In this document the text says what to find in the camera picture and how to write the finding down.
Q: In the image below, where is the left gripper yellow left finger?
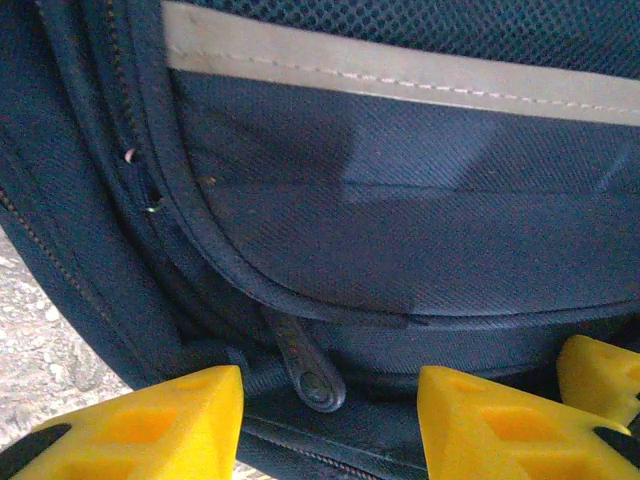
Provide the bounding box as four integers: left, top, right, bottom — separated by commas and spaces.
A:
0, 363, 245, 480

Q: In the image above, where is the navy blue backpack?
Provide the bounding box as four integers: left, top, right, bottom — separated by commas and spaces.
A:
0, 0, 640, 480

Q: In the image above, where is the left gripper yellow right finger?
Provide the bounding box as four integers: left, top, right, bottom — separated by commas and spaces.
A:
417, 363, 640, 480

